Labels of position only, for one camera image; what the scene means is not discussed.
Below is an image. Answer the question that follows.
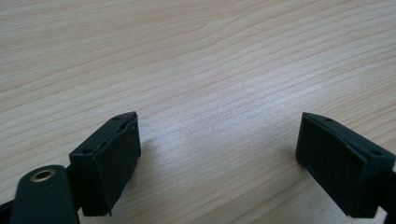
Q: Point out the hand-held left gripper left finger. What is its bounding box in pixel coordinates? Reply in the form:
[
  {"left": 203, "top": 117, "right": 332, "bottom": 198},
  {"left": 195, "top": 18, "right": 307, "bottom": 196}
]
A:
[{"left": 68, "top": 111, "right": 142, "bottom": 217}]

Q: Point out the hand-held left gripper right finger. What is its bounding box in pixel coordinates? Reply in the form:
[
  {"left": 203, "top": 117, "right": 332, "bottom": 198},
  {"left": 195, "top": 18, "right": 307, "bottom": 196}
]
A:
[{"left": 295, "top": 111, "right": 396, "bottom": 219}]

